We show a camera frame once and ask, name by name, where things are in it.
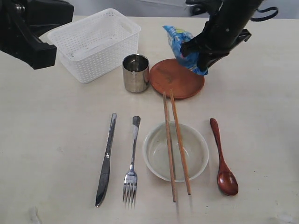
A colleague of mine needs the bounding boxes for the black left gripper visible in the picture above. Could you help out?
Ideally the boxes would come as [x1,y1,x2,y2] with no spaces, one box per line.
[0,0,74,70]

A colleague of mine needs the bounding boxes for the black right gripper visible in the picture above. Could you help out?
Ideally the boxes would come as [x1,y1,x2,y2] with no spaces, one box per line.
[181,20,251,69]

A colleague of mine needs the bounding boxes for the blue snack chip bag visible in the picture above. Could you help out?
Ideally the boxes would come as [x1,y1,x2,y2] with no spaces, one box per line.
[162,25,209,76]

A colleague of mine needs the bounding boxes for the brown wooden plate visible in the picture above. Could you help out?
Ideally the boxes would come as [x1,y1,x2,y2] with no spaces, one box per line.
[149,58,205,99]

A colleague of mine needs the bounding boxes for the brown wooden chopstick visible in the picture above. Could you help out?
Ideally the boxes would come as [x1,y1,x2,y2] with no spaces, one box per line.
[163,92,177,203]
[169,89,191,195]

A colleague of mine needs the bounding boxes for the shiny metal cup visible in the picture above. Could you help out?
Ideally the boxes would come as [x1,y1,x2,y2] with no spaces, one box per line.
[122,54,150,93]

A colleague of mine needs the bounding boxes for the floral ceramic bowl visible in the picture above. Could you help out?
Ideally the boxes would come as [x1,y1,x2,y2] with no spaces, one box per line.
[143,121,209,182]

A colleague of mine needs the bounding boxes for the dark spoon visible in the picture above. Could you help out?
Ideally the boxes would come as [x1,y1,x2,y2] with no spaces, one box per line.
[210,118,239,196]

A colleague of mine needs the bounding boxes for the brown wooden chopstick front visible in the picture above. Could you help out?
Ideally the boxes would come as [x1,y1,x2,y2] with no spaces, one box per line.
[169,89,191,195]

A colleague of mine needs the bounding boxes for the stainless steel fork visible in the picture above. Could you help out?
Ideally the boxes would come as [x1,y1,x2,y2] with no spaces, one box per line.
[122,116,141,205]

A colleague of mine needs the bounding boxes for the stainless steel table knife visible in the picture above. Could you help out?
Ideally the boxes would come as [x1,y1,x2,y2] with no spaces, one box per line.
[95,113,117,207]

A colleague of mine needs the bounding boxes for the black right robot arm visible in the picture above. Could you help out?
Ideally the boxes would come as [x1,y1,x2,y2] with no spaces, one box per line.
[180,0,262,70]

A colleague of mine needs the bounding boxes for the white woven plastic basket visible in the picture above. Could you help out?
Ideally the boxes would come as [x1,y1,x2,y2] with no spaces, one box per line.
[47,8,141,84]

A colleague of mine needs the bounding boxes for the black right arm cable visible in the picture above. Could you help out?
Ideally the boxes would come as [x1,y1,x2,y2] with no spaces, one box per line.
[251,6,280,22]

